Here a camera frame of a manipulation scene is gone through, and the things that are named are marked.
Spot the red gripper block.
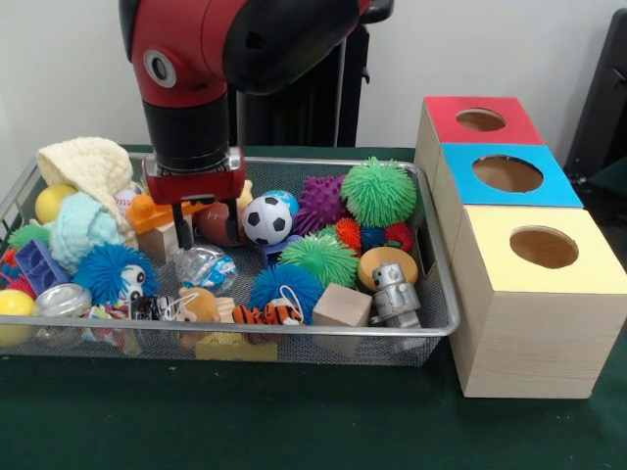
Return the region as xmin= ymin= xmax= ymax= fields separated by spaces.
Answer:
xmin=142 ymin=147 xmax=247 ymax=251

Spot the clear plastic packet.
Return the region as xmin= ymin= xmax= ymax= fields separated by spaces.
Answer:
xmin=173 ymin=244 xmax=239 ymax=294

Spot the small wooden block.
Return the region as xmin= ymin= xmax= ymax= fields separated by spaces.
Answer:
xmin=137 ymin=223 xmax=181 ymax=264
xmin=312 ymin=284 xmax=373 ymax=329

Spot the globe print ball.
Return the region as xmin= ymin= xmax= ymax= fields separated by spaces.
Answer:
xmin=265 ymin=190 xmax=300 ymax=218

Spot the light teal knitted cloth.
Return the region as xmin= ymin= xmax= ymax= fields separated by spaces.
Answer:
xmin=49 ymin=191 xmax=124 ymax=273

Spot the cream knitted cloth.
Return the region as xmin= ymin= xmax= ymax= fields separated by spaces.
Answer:
xmin=37 ymin=137 xmax=136 ymax=246

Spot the shallow clear mesh bin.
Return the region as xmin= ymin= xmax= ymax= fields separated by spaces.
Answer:
xmin=0 ymin=154 xmax=459 ymax=366

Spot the wooden box with three holes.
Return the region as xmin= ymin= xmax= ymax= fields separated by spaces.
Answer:
xmin=411 ymin=95 xmax=627 ymax=400

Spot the small brown basketball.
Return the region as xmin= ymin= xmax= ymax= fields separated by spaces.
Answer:
xmin=194 ymin=203 xmax=251 ymax=248

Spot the black and white soccer ball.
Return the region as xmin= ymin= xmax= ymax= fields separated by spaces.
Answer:
xmin=241 ymin=194 xmax=294 ymax=247

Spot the orange toy building block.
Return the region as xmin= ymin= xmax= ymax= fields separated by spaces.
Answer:
xmin=126 ymin=193 xmax=212 ymax=235

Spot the purple toy block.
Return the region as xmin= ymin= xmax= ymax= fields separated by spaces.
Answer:
xmin=259 ymin=235 xmax=300 ymax=267

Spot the blue spiky ball with eyes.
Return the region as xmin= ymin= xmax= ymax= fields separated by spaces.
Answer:
xmin=72 ymin=243 xmax=158 ymax=306

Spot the purple spiky ball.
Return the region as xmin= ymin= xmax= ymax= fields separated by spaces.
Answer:
xmin=297 ymin=175 xmax=349 ymax=236

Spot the green spiky ball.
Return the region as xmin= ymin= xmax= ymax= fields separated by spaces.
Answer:
xmin=279 ymin=232 xmax=360 ymax=290

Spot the yellow smiley face ball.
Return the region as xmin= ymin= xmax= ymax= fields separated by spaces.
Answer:
xmin=35 ymin=183 xmax=79 ymax=223

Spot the silver metal can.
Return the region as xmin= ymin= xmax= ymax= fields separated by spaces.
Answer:
xmin=34 ymin=284 xmax=92 ymax=320

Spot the green furry ball with eyes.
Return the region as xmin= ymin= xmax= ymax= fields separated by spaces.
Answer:
xmin=340 ymin=157 xmax=418 ymax=228

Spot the toy hamburger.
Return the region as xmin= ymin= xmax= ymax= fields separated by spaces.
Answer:
xmin=357 ymin=246 xmax=419 ymax=293

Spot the silver toy robot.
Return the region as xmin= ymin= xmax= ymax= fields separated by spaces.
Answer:
xmin=370 ymin=262 xmax=424 ymax=330

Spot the dark green table cloth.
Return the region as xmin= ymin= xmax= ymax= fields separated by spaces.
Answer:
xmin=0 ymin=144 xmax=627 ymax=470

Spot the plain yellow ball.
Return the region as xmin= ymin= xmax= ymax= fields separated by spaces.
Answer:
xmin=0 ymin=289 xmax=35 ymax=346

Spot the black chair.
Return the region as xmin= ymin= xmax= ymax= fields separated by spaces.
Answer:
xmin=566 ymin=8 xmax=627 ymax=197

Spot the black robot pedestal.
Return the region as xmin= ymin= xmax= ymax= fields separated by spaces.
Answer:
xmin=233 ymin=0 xmax=395 ymax=148

